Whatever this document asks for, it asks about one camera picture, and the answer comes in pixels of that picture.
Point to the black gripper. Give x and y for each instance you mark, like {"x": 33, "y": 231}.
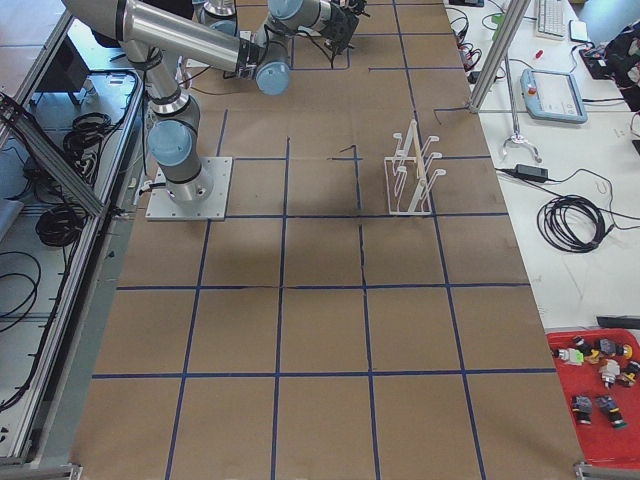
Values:
{"x": 342, "y": 25}

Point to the white keyboard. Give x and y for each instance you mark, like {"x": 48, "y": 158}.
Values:
{"x": 550, "y": 22}

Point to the teach pendant tablet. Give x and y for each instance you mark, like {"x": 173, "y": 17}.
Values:
{"x": 553, "y": 96}

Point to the black power adapter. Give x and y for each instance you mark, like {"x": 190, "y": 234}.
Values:
{"x": 531, "y": 173}

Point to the red parts tray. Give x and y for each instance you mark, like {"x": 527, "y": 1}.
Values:
{"x": 599, "y": 374}

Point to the green handled reach grabber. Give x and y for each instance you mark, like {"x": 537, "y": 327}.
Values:
{"x": 516, "y": 138}

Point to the white wire cup rack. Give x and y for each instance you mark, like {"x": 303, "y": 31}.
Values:
{"x": 409, "y": 175}

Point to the aluminium frame post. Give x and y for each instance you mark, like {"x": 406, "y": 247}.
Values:
{"x": 503, "y": 38}

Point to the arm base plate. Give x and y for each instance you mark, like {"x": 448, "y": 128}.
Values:
{"x": 204, "y": 198}

